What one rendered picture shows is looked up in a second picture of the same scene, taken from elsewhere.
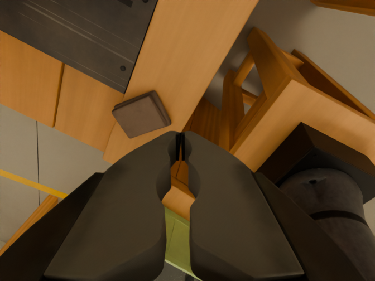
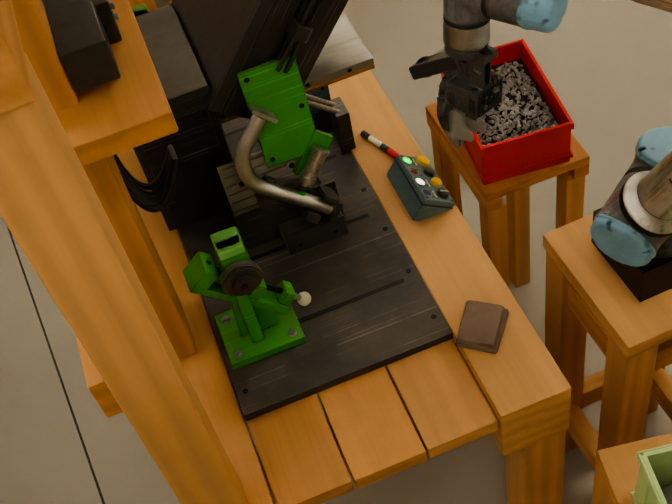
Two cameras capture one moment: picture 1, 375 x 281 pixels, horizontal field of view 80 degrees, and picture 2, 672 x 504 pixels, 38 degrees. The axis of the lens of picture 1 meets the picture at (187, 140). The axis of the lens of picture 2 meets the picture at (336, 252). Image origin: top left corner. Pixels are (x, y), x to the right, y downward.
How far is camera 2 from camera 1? 1.74 m
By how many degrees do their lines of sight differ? 73
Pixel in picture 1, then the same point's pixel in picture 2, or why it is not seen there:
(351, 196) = not seen: hidden behind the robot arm
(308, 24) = (593, 369)
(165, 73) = (462, 290)
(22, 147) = not seen: outside the picture
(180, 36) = (447, 265)
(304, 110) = (579, 235)
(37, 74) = (374, 404)
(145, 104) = (472, 305)
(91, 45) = (400, 325)
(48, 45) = (371, 356)
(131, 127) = (483, 332)
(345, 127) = not seen: hidden behind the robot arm
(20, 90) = (369, 437)
